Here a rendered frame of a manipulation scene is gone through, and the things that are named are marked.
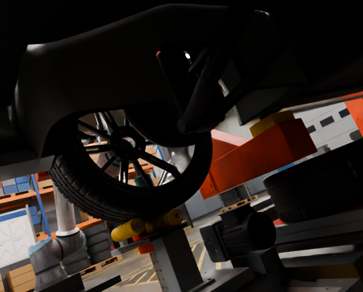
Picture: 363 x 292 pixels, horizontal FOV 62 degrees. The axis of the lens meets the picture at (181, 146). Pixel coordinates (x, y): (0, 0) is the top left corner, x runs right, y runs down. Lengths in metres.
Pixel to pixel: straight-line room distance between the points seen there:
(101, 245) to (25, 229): 2.19
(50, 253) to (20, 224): 5.33
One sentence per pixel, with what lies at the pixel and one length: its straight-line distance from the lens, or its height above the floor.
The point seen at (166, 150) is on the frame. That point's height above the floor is 0.81.
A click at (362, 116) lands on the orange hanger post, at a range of 3.21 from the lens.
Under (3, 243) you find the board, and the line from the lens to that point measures 7.34.
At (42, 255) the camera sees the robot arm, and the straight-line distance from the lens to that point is 2.12.
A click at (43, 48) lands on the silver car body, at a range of 0.70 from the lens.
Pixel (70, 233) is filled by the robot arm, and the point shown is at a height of 0.64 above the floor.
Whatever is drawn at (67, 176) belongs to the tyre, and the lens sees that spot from 1.04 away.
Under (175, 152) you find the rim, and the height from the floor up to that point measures 0.76.
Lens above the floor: 0.49
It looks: 12 degrees up
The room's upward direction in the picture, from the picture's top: 22 degrees counter-clockwise
